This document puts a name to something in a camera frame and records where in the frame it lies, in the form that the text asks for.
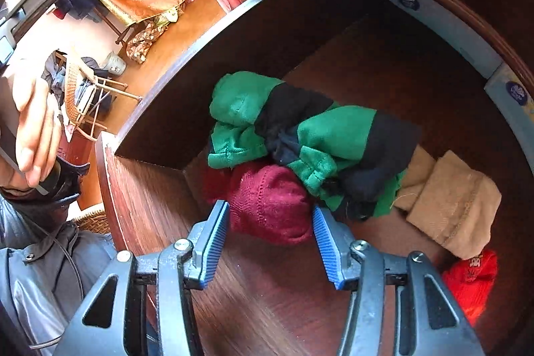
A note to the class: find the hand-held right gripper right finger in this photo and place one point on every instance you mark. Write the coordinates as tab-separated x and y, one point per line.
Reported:
329	251

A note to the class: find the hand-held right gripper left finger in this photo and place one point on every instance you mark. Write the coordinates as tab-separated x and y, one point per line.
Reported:
210	243

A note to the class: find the maroon sock bundle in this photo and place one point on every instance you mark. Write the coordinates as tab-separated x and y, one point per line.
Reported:
267	201

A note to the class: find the green and black socks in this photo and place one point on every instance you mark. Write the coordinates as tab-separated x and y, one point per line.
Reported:
325	139

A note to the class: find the beige underwear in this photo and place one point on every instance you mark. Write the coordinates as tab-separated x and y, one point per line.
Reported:
454	206

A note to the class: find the red sock bundle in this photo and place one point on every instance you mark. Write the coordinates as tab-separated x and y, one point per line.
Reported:
471	285

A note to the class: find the dark wooden drawer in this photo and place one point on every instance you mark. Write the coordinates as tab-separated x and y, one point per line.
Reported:
396	60

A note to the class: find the person's left hand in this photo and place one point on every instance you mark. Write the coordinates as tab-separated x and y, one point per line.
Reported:
37	122

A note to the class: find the woven wicker basket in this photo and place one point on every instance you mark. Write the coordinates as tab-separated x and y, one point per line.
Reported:
91	218

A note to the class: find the wicker chair with wooden legs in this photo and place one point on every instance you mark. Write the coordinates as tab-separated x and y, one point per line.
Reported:
79	97

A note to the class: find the floral patterned cloth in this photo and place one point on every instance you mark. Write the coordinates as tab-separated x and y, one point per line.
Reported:
144	39

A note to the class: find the person's grey jacket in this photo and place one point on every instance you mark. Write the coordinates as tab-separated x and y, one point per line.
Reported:
37	281

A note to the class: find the small grey bucket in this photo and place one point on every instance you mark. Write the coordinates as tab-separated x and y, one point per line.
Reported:
113	63

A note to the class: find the blue tissue packet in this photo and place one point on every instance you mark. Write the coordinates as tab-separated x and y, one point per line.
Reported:
446	22
513	101

